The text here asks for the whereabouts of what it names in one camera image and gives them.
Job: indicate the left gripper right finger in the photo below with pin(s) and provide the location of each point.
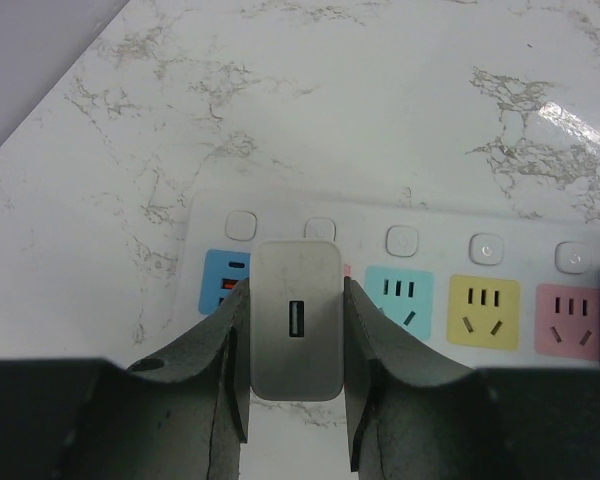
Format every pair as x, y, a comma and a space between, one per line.
413, 413

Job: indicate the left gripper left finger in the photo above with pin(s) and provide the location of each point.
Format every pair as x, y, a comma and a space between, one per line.
179, 413

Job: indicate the white cube charger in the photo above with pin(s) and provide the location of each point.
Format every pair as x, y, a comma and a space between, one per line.
296, 320

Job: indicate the white power strip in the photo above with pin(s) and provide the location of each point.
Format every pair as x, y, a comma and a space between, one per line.
482, 290

